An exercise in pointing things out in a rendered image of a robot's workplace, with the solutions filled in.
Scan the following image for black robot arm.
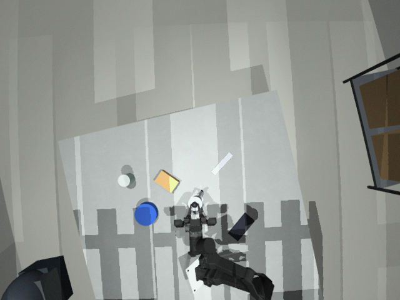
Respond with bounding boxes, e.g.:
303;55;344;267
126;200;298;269
185;218;274;300

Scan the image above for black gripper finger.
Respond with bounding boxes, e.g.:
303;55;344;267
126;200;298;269
197;204;206;218
184;205;192;219

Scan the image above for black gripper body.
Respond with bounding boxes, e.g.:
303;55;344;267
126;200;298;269
174;217;217;239

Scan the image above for light grey flat bar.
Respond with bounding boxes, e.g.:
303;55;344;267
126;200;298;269
211;152;233;175

